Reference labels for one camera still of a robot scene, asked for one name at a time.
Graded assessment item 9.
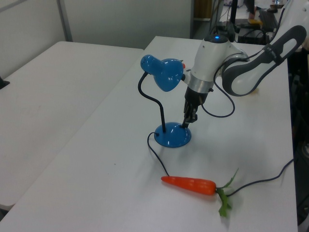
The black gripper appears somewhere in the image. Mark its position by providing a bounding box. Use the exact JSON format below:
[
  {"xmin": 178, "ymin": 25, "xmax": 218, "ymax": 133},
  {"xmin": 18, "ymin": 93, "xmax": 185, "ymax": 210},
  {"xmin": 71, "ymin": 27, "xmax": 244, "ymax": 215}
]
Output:
[{"xmin": 181, "ymin": 86, "xmax": 209, "ymax": 129}]

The blue desk lamp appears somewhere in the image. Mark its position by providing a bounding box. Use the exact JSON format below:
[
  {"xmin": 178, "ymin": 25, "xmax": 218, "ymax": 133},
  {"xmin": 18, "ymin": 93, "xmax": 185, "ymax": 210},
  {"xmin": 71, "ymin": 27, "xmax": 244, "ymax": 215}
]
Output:
[{"xmin": 138, "ymin": 54, "xmax": 193, "ymax": 148}]

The orange plastic carrot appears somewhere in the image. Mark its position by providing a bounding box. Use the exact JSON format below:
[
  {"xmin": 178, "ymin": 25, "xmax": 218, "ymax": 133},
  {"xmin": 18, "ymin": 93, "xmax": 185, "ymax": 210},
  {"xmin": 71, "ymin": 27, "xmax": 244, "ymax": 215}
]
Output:
[{"xmin": 161, "ymin": 168, "xmax": 239, "ymax": 218}]

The black background equipment box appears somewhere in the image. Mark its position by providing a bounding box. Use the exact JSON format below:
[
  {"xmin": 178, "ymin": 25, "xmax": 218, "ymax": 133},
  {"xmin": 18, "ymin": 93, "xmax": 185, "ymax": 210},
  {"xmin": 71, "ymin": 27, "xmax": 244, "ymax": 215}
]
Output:
[{"xmin": 238, "ymin": 29, "xmax": 270, "ymax": 44}]

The black monitor stand pole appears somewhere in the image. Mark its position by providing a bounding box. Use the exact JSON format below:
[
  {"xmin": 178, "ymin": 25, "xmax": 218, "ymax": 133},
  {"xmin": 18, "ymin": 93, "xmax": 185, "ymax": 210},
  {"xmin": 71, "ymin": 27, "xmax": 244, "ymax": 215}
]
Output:
[{"xmin": 226, "ymin": 0, "xmax": 240, "ymax": 42}]

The white side table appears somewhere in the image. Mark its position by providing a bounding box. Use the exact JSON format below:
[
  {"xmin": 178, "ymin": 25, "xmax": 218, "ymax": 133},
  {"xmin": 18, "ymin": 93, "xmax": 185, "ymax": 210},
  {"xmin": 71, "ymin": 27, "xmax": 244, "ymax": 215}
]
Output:
[{"xmin": 0, "ymin": 41, "xmax": 145, "ymax": 211}]

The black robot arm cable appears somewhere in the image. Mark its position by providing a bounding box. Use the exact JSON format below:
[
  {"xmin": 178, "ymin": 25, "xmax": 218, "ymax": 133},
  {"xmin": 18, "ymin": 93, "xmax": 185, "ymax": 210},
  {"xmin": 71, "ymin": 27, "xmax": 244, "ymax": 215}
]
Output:
[{"xmin": 200, "ymin": 70, "xmax": 236, "ymax": 118}]

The dark lamp power cable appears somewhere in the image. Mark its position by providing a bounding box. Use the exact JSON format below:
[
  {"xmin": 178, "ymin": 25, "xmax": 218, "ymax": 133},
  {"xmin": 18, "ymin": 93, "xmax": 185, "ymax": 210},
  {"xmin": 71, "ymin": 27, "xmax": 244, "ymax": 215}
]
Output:
[{"xmin": 147, "ymin": 131, "xmax": 295, "ymax": 196}]

